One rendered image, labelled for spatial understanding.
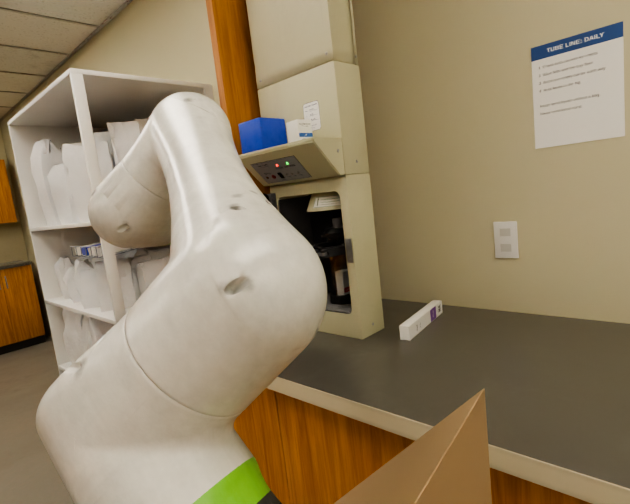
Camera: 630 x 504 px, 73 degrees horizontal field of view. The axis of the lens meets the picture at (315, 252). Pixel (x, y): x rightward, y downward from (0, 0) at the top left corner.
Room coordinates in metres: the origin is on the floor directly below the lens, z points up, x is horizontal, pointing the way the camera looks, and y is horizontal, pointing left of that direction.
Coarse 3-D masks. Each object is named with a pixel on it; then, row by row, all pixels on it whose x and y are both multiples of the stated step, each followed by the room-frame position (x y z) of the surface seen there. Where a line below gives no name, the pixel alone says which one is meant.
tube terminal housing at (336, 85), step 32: (352, 64) 1.24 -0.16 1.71; (288, 96) 1.31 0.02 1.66; (320, 96) 1.22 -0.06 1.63; (352, 96) 1.23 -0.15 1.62; (352, 128) 1.22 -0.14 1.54; (352, 160) 1.21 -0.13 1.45; (288, 192) 1.35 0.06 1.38; (320, 192) 1.25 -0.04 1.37; (352, 192) 1.20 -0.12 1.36; (352, 224) 1.19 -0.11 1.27; (352, 288) 1.20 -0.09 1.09; (352, 320) 1.20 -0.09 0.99
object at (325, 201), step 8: (328, 192) 1.29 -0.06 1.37; (336, 192) 1.28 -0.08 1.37; (312, 200) 1.32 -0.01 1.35; (320, 200) 1.29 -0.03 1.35; (328, 200) 1.28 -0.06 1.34; (336, 200) 1.27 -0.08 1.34; (312, 208) 1.30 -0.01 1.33; (320, 208) 1.28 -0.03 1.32; (328, 208) 1.27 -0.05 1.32; (336, 208) 1.26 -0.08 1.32
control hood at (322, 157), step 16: (288, 144) 1.16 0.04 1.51; (304, 144) 1.13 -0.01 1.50; (320, 144) 1.12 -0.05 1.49; (336, 144) 1.16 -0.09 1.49; (256, 160) 1.28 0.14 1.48; (304, 160) 1.18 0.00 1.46; (320, 160) 1.15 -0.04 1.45; (336, 160) 1.16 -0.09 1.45; (256, 176) 1.36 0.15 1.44; (320, 176) 1.21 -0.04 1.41
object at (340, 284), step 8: (328, 240) 1.32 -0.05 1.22; (336, 240) 1.31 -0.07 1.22; (344, 240) 1.31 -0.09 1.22; (336, 256) 1.31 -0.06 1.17; (344, 256) 1.31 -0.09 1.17; (328, 264) 1.33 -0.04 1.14; (336, 264) 1.31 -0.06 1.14; (344, 264) 1.31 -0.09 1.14; (328, 272) 1.34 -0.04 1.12; (336, 272) 1.31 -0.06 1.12; (344, 272) 1.31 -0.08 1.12; (336, 280) 1.31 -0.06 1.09; (344, 280) 1.31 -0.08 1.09; (336, 288) 1.31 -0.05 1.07; (344, 288) 1.31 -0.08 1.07
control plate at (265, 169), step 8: (272, 160) 1.25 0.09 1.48; (280, 160) 1.23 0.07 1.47; (288, 160) 1.21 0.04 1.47; (296, 160) 1.19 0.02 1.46; (256, 168) 1.32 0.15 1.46; (264, 168) 1.30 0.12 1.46; (272, 168) 1.28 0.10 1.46; (280, 168) 1.26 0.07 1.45; (288, 168) 1.24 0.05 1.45; (296, 168) 1.23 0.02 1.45; (304, 168) 1.21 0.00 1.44; (264, 176) 1.33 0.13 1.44; (288, 176) 1.28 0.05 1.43; (296, 176) 1.26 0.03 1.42; (304, 176) 1.24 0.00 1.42
